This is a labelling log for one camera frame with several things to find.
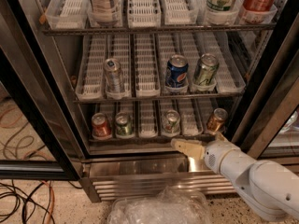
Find middle wire shelf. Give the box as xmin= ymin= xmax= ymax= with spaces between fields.
xmin=73 ymin=92 xmax=244 ymax=105

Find black floor cables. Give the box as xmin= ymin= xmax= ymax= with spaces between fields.
xmin=0 ymin=180 xmax=83 ymax=224

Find orange soda can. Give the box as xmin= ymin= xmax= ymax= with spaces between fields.
xmin=206 ymin=108 xmax=228 ymax=132

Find green can middle shelf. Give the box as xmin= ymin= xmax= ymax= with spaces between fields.
xmin=192 ymin=53 xmax=219 ymax=86

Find bottom wire shelf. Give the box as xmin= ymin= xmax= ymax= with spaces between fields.
xmin=89 ymin=133 xmax=216 ymax=144

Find blue pepsi can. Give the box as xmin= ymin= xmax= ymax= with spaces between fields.
xmin=165 ymin=54 xmax=189 ymax=88

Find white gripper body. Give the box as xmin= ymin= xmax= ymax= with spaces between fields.
xmin=204 ymin=140 xmax=249 ymax=175

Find wire shelf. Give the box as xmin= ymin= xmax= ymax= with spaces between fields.
xmin=43 ymin=23 xmax=276 ymax=36
xmin=89 ymin=133 xmax=216 ymax=144
xmin=73 ymin=92 xmax=244 ymax=105

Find silver soda can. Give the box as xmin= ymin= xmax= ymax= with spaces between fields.
xmin=104 ymin=58 xmax=124 ymax=93

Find red soda can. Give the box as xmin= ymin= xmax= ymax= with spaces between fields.
xmin=92 ymin=113 xmax=111 ymax=139

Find beige bottle top shelf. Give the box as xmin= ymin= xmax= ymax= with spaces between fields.
xmin=91 ymin=0 xmax=119 ymax=25

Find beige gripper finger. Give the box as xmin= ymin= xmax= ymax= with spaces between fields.
xmin=215 ymin=132 xmax=227 ymax=142
xmin=171 ymin=138 xmax=205 ymax=160

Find stainless steel fridge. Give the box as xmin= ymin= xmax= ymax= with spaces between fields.
xmin=39 ymin=0 xmax=298 ymax=202

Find open glass fridge door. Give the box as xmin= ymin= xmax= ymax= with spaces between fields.
xmin=0 ymin=0 xmax=85 ymax=180

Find green soda can bottom shelf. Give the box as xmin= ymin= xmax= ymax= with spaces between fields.
xmin=115 ymin=112 xmax=133 ymax=136

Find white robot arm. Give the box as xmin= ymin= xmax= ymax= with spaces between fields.
xmin=171 ymin=133 xmax=299 ymax=222

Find clear plastic bag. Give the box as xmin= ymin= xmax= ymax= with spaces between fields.
xmin=107 ymin=187 xmax=212 ymax=224

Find green white soda can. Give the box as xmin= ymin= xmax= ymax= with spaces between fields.
xmin=162 ymin=109 xmax=180 ymax=133

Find top wire shelf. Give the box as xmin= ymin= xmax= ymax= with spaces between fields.
xmin=43 ymin=23 xmax=276 ymax=36

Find orange floor cable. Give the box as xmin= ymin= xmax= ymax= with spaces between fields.
xmin=40 ymin=180 xmax=56 ymax=224

